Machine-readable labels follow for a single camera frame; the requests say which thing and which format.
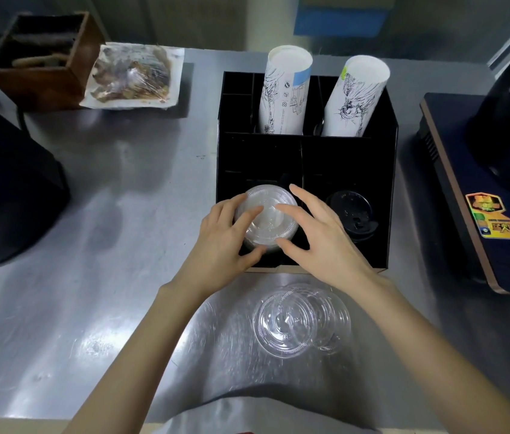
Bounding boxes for person's left hand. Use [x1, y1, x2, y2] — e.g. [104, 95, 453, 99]
[170, 193, 268, 299]

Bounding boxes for person's right hand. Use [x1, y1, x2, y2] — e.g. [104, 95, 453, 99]
[274, 184, 382, 293]

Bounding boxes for stack of clear plastic lids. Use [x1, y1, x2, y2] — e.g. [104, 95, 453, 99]
[234, 184, 302, 254]

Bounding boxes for person's right forearm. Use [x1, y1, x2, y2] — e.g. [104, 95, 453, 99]
[352, 273, 510, 434]

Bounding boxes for person's left forearm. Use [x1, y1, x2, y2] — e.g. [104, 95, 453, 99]
[62, 281, 206, 434]

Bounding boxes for stack of black cup lids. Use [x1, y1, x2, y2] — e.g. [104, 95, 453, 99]
[326, 190, 379, 242]

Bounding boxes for black compartment organizer box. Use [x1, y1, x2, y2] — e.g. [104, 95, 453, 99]
[215, 71, 399, 272]

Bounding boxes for clear plastic dome lid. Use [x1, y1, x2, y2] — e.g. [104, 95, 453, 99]
[298, 285, 353, 356]
[252, 291, 318, 360]

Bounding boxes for white cup stack blue band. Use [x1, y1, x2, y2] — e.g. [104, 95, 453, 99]
[258, 45, 314, 136]

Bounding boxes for white cup stack green band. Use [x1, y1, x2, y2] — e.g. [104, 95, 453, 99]
[322, 55, 391, 138]

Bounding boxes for plastic-wrapped food tray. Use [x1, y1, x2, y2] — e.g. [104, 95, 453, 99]
[79, 42, 185, 110]

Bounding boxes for blue panel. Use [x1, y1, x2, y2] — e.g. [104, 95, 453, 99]
[293, 0, 392, 39]

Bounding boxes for brown wooden box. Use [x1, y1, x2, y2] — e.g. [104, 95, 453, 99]
[0, 11, 105, 112]

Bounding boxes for black machine with green button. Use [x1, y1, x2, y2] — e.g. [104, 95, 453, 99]
[0, 80, 72, 270]

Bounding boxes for brown stick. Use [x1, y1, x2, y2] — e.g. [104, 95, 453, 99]
[11, 53, 71, 69]

